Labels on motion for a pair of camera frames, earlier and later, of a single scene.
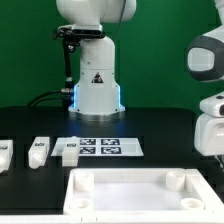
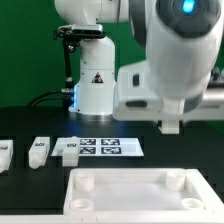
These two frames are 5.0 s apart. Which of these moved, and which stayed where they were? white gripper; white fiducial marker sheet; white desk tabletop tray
Moved: white gripper
Stayed: white desk tabletop tray; white fiducial marker sheet
